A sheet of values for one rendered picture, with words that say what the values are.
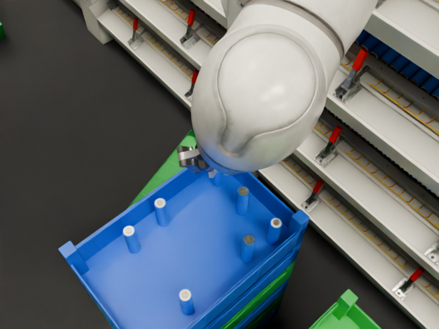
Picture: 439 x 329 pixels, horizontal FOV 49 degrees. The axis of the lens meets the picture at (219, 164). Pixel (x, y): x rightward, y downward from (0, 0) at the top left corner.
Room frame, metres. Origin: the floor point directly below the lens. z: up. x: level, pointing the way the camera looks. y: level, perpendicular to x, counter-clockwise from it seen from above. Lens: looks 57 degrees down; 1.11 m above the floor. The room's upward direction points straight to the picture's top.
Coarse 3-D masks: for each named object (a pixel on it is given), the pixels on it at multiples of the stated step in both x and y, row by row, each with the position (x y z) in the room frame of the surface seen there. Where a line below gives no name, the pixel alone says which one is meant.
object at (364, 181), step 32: (320, 128) 0.61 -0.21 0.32; (320, 160) 0.54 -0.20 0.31; (352, 160) 0.53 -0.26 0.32; (384, 160) 0.51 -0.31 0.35; (352, 192) 0.47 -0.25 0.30; (384, 192) 0.46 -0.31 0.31; (416, 192) 0.44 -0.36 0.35; (384, 224) 0.40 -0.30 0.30; (416, 224) 0.39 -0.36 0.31; (416, 256) 0.34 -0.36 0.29
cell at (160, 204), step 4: (156, 200) 0.36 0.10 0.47; (160, 200) 0.36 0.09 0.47; (164, 200) 0.36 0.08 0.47; (156, 204) 0.35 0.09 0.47; (160, 204) 0.35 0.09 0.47; (164, 204) 0.35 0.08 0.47; (156, 208) 0.35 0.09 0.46; (160, 208) 0.34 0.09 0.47; (164, 208) 0.35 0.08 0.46; (156, 212) 0.35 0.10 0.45; (160, 212) 0.34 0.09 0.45; (164, 212) 0.35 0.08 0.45; (160, 216) 0.34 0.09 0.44; (164, 216) 0.34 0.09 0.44; (168, 216) 0.35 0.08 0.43; (160, 220) 0.34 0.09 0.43; (164, 220) 0.34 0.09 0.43; (168, 220) 0.35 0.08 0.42; (160, 224) 0.35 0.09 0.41; (164, 224) 0.34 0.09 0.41; (168, 224) 0.35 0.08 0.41
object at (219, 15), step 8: (192, 0) 0.83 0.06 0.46; (200, 0) 0.80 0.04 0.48; (208, 0) 0.79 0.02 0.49; (216, 0) 0.78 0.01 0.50; (224, 0) 0.73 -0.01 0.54; (208, 8) 0.79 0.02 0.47; (216, 8) 0.76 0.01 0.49; (224, 8) 0.73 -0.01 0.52; (216, 16) 0.77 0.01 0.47; (224, 16) 0.74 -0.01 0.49; (224, 24) 0.76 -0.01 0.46
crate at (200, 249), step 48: (192, 192) 0.41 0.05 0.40; (96, 240) 0.30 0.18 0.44; (144, 240) 0.32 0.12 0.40; (192, 240) 0.32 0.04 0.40; (240, 240) 0.32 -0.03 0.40; (288, 240) 0.30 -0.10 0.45; (96, 288) 0.24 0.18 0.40; (144, 288) 0.24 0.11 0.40; (192, 288) 0.24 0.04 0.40; (240, 288) 0.23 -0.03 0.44
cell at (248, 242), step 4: (244, 236) 0.30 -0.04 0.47; (248, 236) 0.30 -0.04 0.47; (252, 236) 0.30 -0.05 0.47; (244, 240) 0.29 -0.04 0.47; (248, 240) 0.29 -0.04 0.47; (252, 240) 0.29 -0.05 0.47; (244, 244) 0.29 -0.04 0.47; (248, 244) 0.28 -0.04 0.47; (252, 244) 0.28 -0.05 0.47; (244, 248) 0.29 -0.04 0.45; (248, 248) 0.28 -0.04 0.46; (252, 248) 0.28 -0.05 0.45; (244, 252) 0.28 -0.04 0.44; (248, 252) 0.28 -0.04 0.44; (252, 252) 0.29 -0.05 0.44; (244, 256) 0.28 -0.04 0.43; (248, 256) 0.28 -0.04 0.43; (252, 256) 0.29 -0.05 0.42; (244, 260) 0.28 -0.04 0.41; (248, 260) 0.28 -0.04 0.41
